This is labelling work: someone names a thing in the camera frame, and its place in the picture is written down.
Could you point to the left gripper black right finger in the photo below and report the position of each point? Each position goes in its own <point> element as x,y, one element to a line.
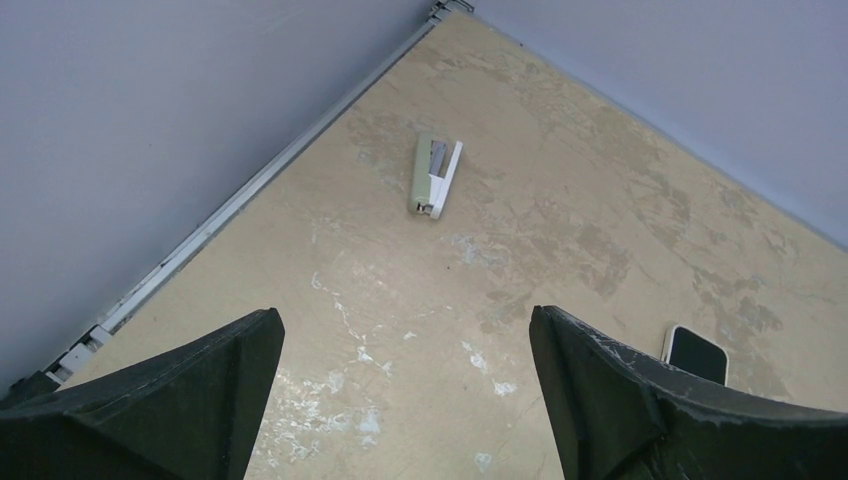
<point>618,413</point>

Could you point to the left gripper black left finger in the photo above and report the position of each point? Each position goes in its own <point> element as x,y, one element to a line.
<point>193,412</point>

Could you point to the beige phone case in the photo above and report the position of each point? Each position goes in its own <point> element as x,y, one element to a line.
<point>668,344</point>

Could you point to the aluminium frame rail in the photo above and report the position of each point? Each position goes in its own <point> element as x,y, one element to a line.
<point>83,350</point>

